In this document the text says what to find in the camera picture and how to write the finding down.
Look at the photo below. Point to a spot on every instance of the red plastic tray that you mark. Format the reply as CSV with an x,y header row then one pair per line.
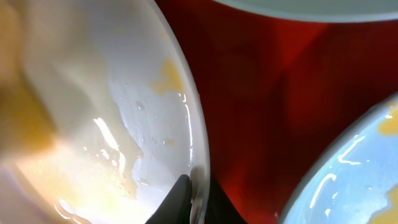
x,y
275,93

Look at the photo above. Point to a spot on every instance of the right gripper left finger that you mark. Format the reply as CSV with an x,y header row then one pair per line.
x,y
176,207

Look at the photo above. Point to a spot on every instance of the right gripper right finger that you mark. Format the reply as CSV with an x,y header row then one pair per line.
x,y
220,210

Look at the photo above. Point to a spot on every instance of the green plate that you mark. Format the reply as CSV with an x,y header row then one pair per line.
x,y
320,10

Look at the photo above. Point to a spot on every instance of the light blue plate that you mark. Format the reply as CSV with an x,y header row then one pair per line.
x,y
355,180

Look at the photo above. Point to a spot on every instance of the green and yellow sponge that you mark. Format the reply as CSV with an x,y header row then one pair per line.
x,y
26,127

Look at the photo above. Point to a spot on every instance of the white plate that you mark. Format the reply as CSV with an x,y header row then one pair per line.
x,y
128,121

